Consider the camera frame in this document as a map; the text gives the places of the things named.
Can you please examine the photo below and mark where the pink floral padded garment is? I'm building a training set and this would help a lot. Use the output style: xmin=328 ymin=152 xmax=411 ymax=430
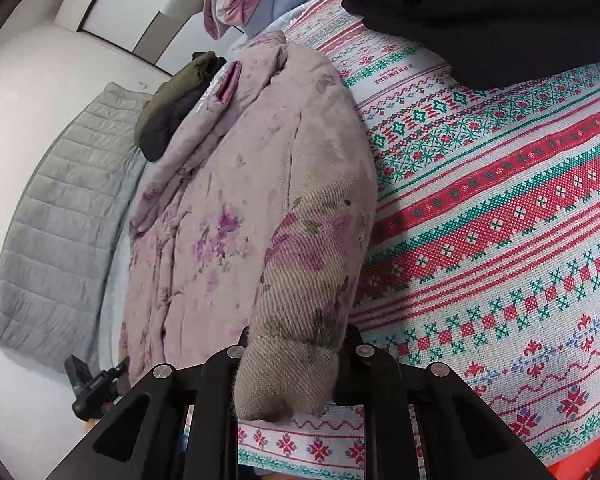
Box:
xmin=120 ymin=32 xmax=378 ymax=422

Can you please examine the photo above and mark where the grey quilted headboard cushion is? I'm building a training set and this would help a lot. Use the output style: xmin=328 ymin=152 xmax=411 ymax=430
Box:
xmin=0 ymin=82 xmax=151 ymax=370

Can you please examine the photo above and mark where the red green patterned bedspread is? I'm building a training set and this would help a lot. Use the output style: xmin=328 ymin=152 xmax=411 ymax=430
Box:
xmin=229 ymin=0 xmax=600 ymax=480

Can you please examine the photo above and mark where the olive and black jacket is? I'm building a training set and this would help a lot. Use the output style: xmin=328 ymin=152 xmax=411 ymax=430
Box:
xmin=134 ymin=51 xmax=226 ymax=162

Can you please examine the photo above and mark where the white sliding wardrobe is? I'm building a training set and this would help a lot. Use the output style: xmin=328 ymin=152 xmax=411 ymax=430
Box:
xmin=55 ymin=0 xmax=242 ymax=75

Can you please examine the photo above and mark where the black garment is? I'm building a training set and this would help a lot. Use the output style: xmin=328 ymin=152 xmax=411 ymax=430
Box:
xmin=342 ymin=0 xmax=600 ymax=90

